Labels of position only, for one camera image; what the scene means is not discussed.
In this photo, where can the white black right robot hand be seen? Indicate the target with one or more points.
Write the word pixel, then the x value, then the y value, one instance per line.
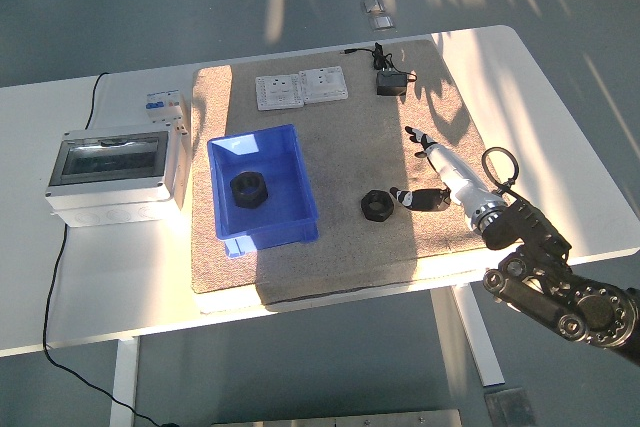
pixel 457 177

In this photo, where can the small black hex nut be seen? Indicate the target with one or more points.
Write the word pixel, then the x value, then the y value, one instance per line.
pixel 370 207

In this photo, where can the large black hex nut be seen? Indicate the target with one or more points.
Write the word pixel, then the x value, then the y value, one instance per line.
pixel 239 194

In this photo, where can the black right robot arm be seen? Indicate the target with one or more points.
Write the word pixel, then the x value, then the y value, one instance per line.
pixel 540 257

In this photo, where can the grey distribution box, clear cover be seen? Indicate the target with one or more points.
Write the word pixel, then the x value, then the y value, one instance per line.
pixel 112 162

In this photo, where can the black power adapter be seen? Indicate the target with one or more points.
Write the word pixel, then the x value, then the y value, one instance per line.
pixel 391 84

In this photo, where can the grey-brown mat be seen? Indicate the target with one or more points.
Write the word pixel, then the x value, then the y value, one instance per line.
pixel 340 157

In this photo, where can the white table leg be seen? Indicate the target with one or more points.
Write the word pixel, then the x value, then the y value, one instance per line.
pixel 124 382
pixel 482 342

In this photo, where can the silver floor socket plate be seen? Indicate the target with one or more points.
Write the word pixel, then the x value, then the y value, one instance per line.
pixel 373 3
pixel 382 22

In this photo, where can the blue plastic bin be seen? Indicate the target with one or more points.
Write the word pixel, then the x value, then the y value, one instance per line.
pixel 280 217

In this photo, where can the small grey metal floor plate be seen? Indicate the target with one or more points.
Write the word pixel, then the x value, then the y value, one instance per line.
pixel 510 407

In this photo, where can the long grey metal plate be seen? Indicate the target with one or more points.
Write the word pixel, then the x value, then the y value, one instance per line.
pixel 340 419

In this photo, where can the cream circuit breaker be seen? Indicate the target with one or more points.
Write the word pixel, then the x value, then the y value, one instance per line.
pixel 183 119

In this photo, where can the blue white circuit breaker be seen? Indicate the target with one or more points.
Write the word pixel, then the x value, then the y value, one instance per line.
pixel 161 106

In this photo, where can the black plug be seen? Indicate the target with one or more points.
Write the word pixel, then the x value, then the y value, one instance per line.
pixel 171 424

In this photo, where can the white wall socket panel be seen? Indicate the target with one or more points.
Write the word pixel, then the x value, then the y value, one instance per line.
pixel 278 93
pixel 324 83

